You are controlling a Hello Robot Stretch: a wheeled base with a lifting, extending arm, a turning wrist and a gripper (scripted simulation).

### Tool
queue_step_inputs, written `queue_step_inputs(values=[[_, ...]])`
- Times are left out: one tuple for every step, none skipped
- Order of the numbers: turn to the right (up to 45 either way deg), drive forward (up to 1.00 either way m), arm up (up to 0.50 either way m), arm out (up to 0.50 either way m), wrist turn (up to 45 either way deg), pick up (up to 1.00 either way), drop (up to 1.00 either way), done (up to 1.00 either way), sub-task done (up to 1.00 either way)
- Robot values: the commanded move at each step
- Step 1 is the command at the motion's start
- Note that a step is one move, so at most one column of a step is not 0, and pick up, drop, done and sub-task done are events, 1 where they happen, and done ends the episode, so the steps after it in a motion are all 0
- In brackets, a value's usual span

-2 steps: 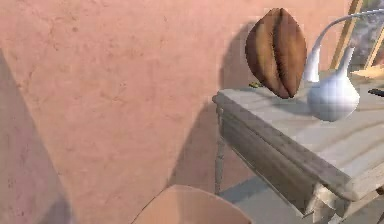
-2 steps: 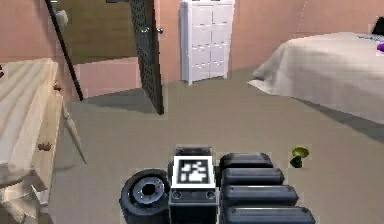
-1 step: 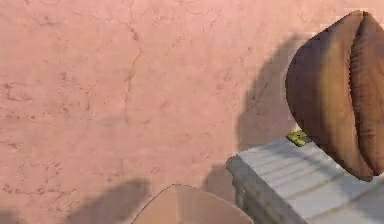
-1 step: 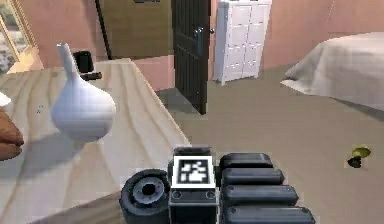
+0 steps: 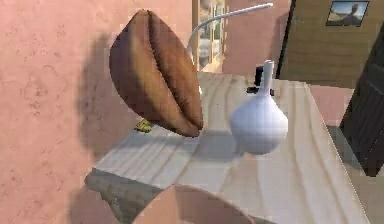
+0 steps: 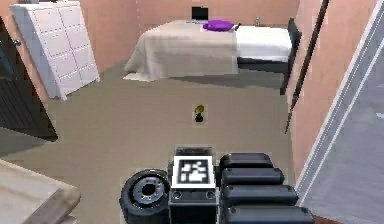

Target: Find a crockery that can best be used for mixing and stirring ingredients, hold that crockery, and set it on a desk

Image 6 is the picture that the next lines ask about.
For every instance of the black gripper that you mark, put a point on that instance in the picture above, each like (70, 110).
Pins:
(146, 196)

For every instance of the small yellow and black object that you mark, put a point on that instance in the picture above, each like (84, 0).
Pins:
(199, 112)

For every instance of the bed with beige blanket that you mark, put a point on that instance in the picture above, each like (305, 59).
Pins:
(200, 50)

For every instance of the dark room door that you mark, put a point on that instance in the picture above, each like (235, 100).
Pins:
(20, 93)

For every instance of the white chest of drawers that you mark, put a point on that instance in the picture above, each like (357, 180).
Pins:
(58, 43)

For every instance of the purple cushion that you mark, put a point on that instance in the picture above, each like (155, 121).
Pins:
(218, 25)

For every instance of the black laptop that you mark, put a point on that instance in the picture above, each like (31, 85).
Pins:
(199, 14)

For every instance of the small grey alarm clock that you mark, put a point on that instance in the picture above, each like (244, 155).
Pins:
(257, 21)

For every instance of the long black pole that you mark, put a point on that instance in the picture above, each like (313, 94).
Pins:
(306, 63)

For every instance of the white framed window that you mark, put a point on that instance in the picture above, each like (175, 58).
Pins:
(353, 126)

